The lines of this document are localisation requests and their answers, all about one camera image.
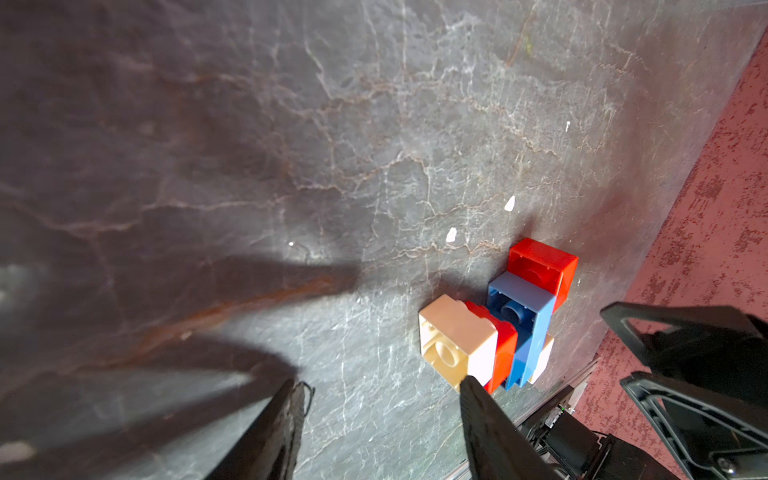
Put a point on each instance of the long blue lego brick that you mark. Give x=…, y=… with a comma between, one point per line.
x=528, y=308

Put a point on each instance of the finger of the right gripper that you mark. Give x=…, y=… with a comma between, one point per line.
x=717, y=348
x=709, y=434

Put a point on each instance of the red lego brick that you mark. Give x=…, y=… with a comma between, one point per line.
x=505, y=348
x=544, y=266

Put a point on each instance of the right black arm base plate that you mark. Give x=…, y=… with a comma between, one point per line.
x=581, y=453

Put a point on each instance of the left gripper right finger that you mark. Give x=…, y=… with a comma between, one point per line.
x=495, y=447

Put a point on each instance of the white lego brick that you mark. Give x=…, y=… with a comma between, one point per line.
x=457, y=343
x=543, y=359

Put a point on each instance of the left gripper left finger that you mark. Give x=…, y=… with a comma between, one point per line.
x=269, y=447

